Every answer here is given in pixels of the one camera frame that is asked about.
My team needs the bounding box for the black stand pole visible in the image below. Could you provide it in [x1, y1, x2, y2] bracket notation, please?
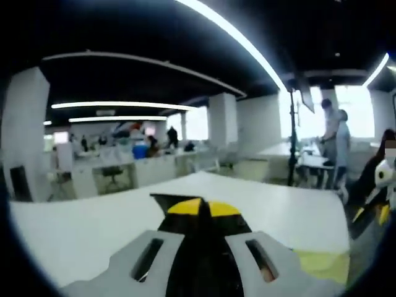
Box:
[286, 79, 303, 187]

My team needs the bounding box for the grey ceiling rail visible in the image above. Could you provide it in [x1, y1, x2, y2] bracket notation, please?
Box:
[41, 51, 248, 98]

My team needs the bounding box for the white square pillar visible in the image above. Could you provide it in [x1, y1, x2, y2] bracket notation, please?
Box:
[209, 92, 238, 151]
[0, 66, 51, 202]

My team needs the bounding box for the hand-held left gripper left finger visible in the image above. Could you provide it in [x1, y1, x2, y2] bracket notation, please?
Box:
[60, 199, 207, 297]

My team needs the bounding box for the yellow blue black garment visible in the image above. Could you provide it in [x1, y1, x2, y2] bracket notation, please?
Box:
[150, 193, 350, 285]

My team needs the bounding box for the black office chair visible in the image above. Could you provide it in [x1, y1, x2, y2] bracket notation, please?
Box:
[100, 165, 124, 194]

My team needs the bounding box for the rectangular overhead panel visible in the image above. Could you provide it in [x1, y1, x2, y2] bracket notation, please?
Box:
[296, 73, 316, 114]

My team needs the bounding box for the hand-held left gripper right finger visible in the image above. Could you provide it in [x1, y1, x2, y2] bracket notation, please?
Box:
[205, 200, 341, 297]

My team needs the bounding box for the black cabinet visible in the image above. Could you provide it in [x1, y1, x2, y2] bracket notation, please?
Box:
[9, 165, 34, 202]

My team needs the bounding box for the white work table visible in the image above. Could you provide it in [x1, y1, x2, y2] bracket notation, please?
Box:
[293, 153, 335, 189]

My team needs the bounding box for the row of white desks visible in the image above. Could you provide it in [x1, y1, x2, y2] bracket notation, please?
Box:
[46, 145, 223, 199]

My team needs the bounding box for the long ceiling light strip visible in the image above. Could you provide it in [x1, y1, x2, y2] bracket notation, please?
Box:
[51, 101, 193, 111]
[361, 52, 390, 88]
[68, 116, 168, 123]
[181, 0, 287, 91]

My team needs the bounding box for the blue container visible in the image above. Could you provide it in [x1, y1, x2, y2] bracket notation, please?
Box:
[132, 143, 150, 160]

